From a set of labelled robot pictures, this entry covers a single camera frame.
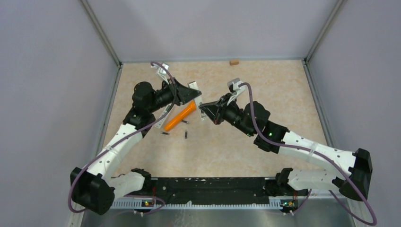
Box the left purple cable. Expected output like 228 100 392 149
68 61 178 214

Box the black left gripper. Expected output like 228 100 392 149
148 77 201 113

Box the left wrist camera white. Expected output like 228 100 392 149
150 61 170 84

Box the small brown wooden block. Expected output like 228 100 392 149
229 59 239 66

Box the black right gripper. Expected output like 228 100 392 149
200 93 255 138

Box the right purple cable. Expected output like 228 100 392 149
238 82 377 226

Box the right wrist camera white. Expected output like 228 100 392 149
227 78 245 105

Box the white slotted cable duct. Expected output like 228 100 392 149
110 197 296 210

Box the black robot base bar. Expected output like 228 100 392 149
132 177 308 205

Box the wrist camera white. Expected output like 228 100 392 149
227 78 245 105
150 61 170 84

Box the long white remote control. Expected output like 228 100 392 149
188 81 207 121

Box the small white remote control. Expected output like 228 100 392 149
154 104 173 129

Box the purple cable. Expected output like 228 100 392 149
238 82 377 226
68 61 178 214

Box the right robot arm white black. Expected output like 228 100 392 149
200 93 373 201

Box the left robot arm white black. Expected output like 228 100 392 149
68 79 202 215

